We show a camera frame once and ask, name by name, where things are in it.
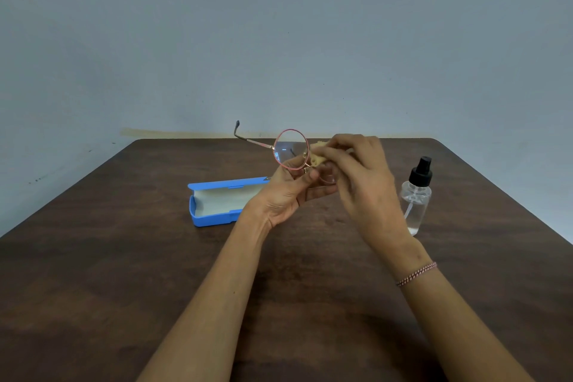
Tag person's left hand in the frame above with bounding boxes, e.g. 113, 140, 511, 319
244, 155, 338, 230

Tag person's right hand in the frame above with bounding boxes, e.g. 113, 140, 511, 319
311, 134, 415, 257

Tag yellow cleaning cloth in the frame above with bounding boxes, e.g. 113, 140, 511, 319
308, 140, 356, 169

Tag pink round-rimmed eyeglasses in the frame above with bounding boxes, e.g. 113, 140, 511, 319
233, 120, 337, 184

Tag person's right forearm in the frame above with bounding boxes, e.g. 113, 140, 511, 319
385, 236, 535, 382

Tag person's left forearm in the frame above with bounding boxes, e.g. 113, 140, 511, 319
136, 209, 274, 382

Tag blue open eyeglasses case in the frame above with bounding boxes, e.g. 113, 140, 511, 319
187, 176, 272, 228

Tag clear spray bottle black cap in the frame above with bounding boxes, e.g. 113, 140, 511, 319
400, 156, 433, 236

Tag pink beaded bracelet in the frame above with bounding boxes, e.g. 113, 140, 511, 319
396, 262, 438, 287

